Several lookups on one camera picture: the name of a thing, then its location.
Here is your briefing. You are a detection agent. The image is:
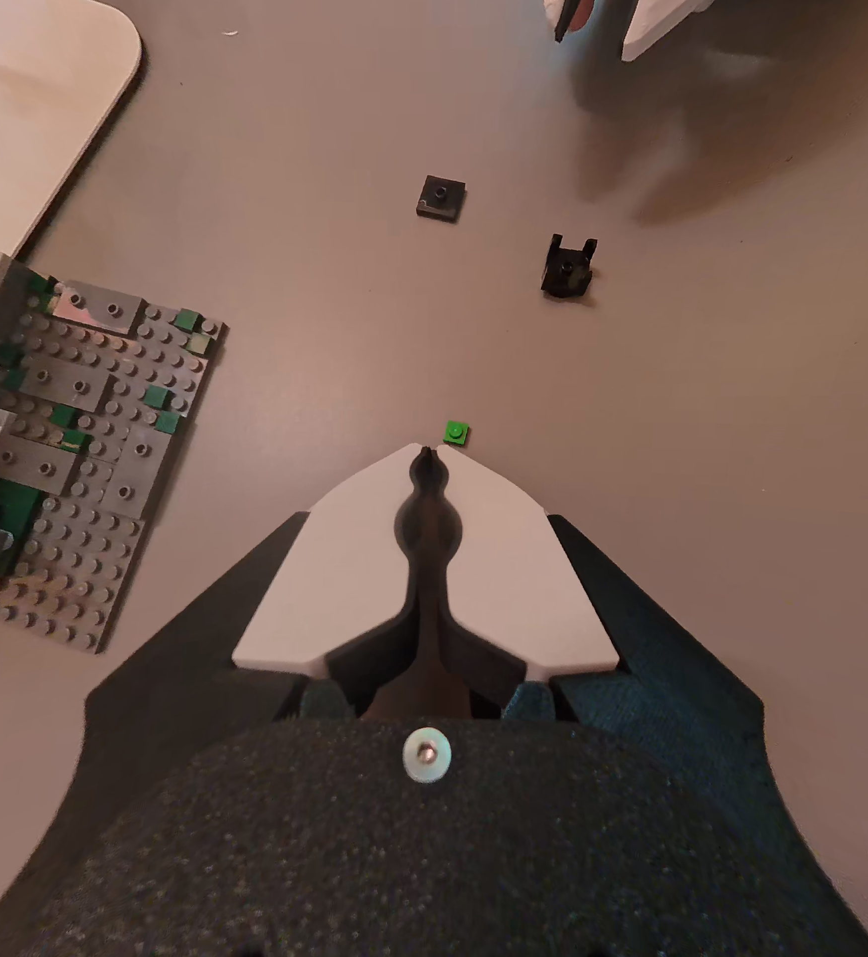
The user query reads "white stand base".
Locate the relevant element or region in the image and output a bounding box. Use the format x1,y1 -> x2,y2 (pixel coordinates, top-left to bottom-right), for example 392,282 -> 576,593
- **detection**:
0,0 -> 143,259

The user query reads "dark grey square brick plate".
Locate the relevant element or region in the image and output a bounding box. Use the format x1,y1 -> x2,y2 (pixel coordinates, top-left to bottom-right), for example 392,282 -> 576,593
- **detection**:
415,175 -> 468,223

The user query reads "grey toy brick cliff model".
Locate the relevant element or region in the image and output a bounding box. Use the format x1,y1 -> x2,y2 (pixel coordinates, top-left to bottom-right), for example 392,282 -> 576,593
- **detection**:
0,245 -> 227,655

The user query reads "grey desk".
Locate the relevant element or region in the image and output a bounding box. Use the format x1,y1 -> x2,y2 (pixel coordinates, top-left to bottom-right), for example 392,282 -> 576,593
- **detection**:
0,0 -> 868,936

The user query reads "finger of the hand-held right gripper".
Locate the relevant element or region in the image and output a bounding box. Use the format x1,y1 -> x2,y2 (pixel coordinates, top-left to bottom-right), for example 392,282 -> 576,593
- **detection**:
621,0 -> 713,62
542,0 -> 580,44

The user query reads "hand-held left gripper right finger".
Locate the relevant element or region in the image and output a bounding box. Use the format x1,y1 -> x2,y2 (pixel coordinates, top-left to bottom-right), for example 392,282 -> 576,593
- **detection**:
434,443 -> 622,715

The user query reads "black clip toy brick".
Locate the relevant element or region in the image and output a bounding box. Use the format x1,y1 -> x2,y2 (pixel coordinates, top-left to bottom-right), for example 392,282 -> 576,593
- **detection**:
540,234 -> 599,300

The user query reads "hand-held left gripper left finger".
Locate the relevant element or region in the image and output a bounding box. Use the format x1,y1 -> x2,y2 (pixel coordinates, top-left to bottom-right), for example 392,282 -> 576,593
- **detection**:
232,443 -> 435,715

